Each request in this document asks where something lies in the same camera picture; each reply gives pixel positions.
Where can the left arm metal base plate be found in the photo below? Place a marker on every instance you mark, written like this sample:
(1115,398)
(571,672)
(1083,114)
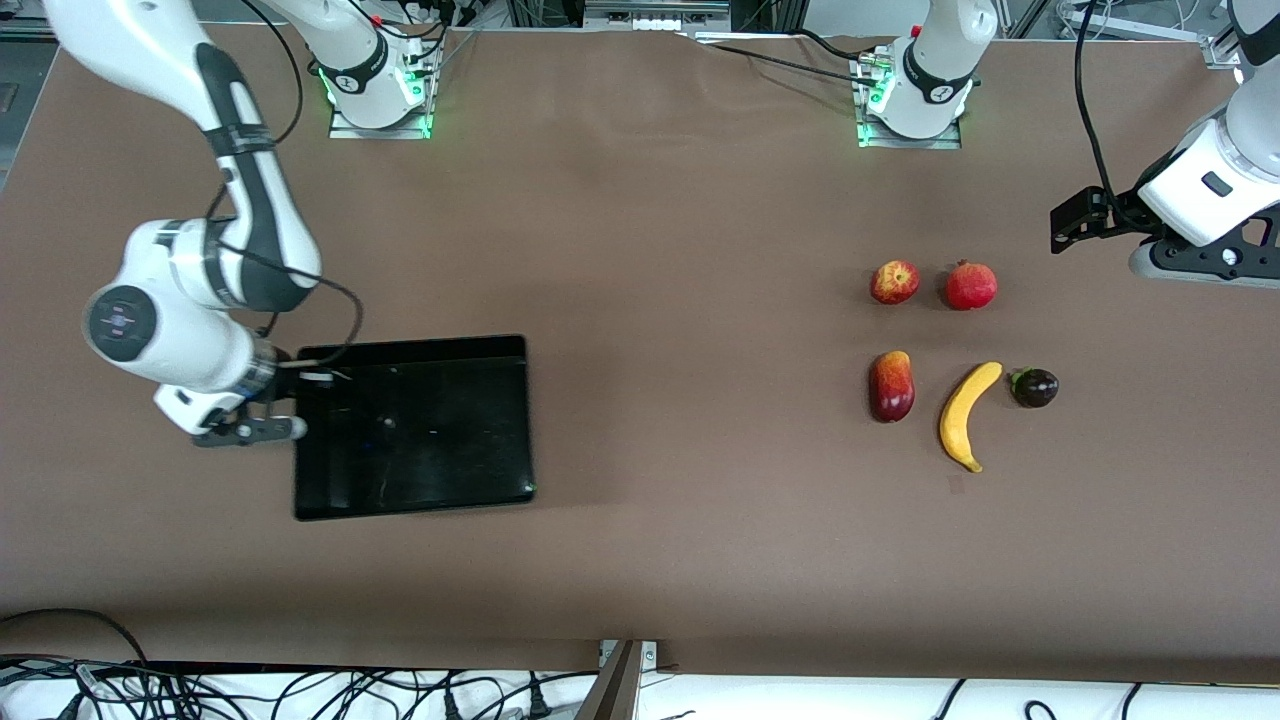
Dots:
(875,142)

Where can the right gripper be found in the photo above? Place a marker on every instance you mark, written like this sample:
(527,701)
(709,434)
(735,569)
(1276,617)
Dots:
(283,356)

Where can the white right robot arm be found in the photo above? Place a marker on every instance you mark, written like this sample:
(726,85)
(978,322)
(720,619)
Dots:
(160,320)

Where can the aluminium frame profile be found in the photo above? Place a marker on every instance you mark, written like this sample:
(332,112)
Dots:
(1215,48)

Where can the metal bracket at table edge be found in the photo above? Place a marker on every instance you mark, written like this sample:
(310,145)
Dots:
(650,652)

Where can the yellow banana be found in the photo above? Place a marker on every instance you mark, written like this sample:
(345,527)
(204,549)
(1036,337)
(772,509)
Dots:
(958,420)

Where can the red pomegranate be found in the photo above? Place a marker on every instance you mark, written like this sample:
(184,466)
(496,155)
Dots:
(971,286)

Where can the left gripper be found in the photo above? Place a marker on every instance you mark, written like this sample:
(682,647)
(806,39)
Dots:
(1113,216)

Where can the red yellow mango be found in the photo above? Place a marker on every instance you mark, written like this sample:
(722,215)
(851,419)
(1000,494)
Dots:
(892,388)

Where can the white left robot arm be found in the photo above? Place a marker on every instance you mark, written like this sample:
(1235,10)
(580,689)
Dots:
(940,60)

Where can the red yellow apple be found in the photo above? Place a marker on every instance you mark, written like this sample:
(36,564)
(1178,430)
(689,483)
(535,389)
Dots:
(895,283)

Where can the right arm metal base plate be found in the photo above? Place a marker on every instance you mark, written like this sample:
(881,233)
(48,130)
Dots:
(345,128)

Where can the dark purple eggplant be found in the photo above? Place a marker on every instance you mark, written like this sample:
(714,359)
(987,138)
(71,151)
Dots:
(1036,388)

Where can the brown table cover sheet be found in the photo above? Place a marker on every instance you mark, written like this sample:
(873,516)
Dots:
(700,300)

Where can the white power strip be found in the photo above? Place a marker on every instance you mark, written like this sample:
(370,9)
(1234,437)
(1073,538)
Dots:
(655,15)

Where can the black plastic box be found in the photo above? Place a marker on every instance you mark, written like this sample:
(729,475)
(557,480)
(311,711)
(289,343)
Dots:
(420,440)

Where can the grey metal bar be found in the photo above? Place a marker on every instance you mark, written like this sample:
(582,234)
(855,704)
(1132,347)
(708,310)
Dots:
(612,690)

